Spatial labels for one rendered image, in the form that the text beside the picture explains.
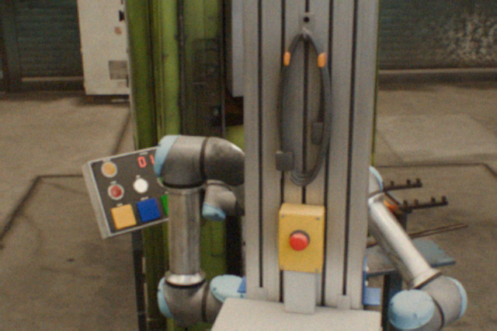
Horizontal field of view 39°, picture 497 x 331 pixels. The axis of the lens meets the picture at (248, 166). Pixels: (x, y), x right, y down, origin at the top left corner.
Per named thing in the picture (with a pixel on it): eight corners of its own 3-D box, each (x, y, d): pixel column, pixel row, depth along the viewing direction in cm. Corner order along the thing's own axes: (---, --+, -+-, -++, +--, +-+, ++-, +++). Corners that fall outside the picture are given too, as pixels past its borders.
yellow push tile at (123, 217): (136, 224, 255) (130, 204, 255) (117, 229, 251) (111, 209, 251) (134, 225, 256) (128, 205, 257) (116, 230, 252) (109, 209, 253)
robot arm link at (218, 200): (232, 217, 221) (238, 184, 225) (198, 214, 223) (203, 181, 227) (237, 224, 228) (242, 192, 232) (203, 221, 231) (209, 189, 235)
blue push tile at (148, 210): (161, 217, 260) (154, 197, 261) (143, 222, 256) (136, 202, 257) (159, 218, 262) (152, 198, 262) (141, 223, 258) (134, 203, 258)
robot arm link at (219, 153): (248, 132, 185) (275, 193, 230) (208, 130, 187) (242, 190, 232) (242, 173, 181) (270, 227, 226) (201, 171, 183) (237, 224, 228)
